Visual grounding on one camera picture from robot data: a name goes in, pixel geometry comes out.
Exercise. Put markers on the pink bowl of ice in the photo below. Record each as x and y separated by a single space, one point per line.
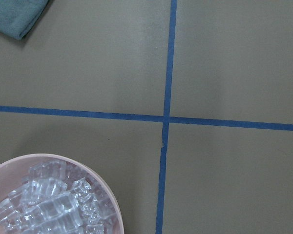
51 194

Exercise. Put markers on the grey folded cloth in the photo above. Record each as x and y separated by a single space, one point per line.
17 17

